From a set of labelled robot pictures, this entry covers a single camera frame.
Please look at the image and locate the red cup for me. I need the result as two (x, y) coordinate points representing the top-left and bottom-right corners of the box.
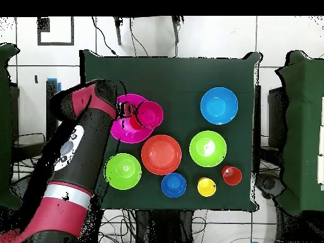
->
(129, 113), (144, 132)

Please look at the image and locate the small crimson pink bowl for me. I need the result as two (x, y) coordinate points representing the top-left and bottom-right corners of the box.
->
(135, 101), (165, 130)

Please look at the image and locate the orange bowl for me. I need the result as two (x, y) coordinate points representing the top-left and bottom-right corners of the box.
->
(140, 134), (182, 176)

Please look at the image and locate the large magenta bowl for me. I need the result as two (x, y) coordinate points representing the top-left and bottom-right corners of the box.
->
(109, 93), (156, 144)

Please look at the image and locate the dark green table cloth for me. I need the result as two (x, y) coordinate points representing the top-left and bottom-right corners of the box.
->
(79, 49), (261, 212)

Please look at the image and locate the lime green bowl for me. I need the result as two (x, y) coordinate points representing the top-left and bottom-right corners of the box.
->
(104, 153), (142, 190)
(189, 130), (228, 168)

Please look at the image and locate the blue tape strip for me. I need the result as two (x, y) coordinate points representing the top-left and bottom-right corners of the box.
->
(46, 77), (62, 92)

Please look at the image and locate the black tripod leg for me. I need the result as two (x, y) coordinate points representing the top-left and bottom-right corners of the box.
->
(113, 16), (123, 46)
(171, 16), (182, 44)

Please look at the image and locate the small dark blue bowl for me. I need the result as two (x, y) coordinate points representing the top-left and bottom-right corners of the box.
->
(161, 172), (187, 199)

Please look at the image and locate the light blue bowl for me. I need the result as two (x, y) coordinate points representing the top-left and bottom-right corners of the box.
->
(200, 87), (239, 125)

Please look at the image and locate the black metal stand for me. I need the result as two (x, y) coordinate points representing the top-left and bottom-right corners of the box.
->
(252, 84), (288, 175)
(11, 79), (60, 171)

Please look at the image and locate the yellow cup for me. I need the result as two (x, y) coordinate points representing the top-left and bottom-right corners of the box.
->
(197, 177), (217, 197)

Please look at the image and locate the green cloth covered side table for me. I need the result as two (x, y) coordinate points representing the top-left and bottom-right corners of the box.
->
(0, 43), (23, 211)
(275, 50), (324, 215)

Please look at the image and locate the orange cup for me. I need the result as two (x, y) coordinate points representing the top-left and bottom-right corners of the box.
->
(221, 165), (243, 186)

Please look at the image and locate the black square floor frame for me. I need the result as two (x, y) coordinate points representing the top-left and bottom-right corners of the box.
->
(37, 16), (75, 46)

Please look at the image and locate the black pedestal foot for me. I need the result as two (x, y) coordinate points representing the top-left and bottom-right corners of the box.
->
(11, 174), (36, 201)
(255, 173), (287, 201)

